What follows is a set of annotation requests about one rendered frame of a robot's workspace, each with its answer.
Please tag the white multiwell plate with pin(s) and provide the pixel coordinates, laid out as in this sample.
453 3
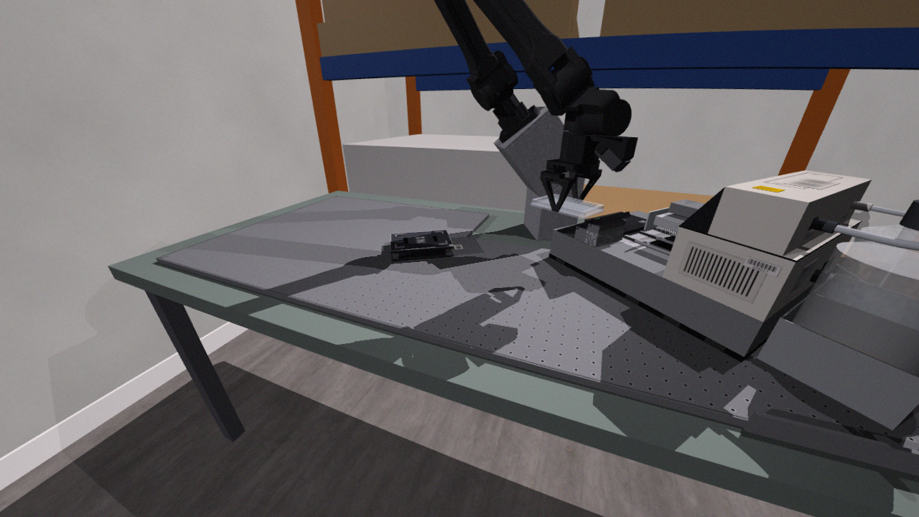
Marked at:
572 207

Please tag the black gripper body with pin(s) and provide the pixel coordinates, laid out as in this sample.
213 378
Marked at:
556 167

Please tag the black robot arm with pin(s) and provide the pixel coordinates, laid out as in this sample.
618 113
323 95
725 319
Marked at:
569 89

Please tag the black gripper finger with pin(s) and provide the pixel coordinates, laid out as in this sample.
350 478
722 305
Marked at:
566 184
592 180

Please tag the clear bottle with grey cap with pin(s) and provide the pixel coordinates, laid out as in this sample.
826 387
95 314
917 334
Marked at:
885 230

